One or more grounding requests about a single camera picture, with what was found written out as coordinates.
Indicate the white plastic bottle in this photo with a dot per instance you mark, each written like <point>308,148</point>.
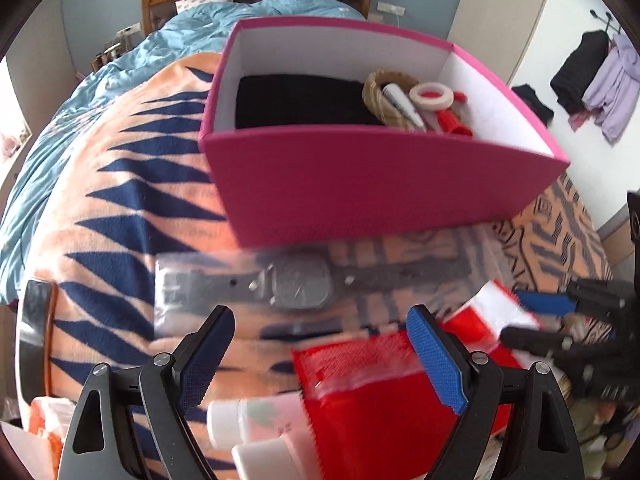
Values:
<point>275,459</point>

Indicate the orange navy patterned blanket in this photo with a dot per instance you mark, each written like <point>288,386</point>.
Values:
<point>113,184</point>

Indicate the black cloth in box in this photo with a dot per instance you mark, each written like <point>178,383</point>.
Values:
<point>300,100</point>

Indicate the grey white pen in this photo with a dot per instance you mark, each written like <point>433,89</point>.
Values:
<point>401,101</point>

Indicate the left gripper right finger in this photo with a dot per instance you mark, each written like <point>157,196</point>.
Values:
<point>468,383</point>

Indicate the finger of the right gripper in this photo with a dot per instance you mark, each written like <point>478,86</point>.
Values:
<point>602,300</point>
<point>603,371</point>

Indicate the light blue floral duvet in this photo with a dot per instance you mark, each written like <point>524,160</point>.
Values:
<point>204,28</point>

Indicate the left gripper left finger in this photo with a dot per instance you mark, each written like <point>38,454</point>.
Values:
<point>174,383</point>

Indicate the white pink lotion bottle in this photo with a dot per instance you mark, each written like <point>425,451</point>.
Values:
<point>236,422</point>

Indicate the red plastic toy pieces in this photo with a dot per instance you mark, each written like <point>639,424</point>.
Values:
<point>449,120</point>

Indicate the lilac hanging hoodie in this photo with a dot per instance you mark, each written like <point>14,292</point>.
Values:
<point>614,91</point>

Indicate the white wall socket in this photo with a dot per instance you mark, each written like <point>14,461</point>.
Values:
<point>389,8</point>

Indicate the red item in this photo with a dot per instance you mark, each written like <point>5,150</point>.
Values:
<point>374,413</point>

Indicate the black hanging jacket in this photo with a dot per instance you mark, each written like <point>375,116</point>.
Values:
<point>579,69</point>

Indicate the black wall coat hook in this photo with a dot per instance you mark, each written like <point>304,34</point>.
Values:
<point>610,25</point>

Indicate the white tape roll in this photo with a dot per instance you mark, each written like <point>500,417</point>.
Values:
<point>431,96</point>

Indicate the nightstand clutter left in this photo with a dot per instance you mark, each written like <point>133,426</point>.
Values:
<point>124,41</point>

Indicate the black phone on bed edge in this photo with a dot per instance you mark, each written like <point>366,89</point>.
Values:
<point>33,340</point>

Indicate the wristwatch in clear bag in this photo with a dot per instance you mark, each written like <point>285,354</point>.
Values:
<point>191,285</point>

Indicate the orange white tissue pack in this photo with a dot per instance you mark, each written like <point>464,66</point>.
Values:
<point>49,419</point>

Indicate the pink cardboard storage box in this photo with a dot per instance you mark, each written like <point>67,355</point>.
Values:
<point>288,184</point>

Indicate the dark clothes pile on floor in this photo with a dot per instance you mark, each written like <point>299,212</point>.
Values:
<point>529,96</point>

